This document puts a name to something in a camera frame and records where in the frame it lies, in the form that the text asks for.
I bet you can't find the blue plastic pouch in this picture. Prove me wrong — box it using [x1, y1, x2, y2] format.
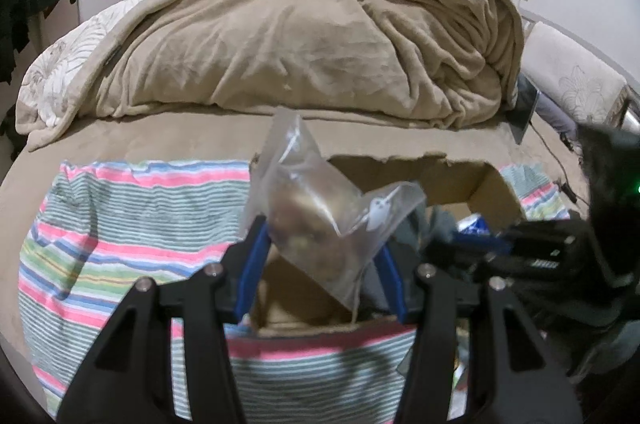
[457, 213, 491, 235]

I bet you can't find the dark grey sock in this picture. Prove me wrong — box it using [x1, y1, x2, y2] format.
[392, 204, 458, 253]

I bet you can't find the clear bag with contents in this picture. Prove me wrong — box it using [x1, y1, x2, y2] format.
[241, 106, 426, 312]

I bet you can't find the striped colourful towel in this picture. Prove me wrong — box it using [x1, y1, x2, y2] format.
[17, 159, 572, 424]

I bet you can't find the tablet on stand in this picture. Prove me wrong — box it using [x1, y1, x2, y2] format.
[506, 74, 540, 145]

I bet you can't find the brown cardboard box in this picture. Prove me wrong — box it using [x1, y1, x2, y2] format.
[250, 153, 525, 336]

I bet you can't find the white floral headboard cushion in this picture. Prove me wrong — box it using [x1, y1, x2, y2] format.
[521, 22, 629, 139]

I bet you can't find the beige plush blanket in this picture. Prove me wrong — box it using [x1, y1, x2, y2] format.
[25, 0, 524, 150]

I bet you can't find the white floral pillow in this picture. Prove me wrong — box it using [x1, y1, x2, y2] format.
[15, 0, 143, 136]

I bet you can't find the black charger cable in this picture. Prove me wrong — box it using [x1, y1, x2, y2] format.
[528, 120, 591, 207]

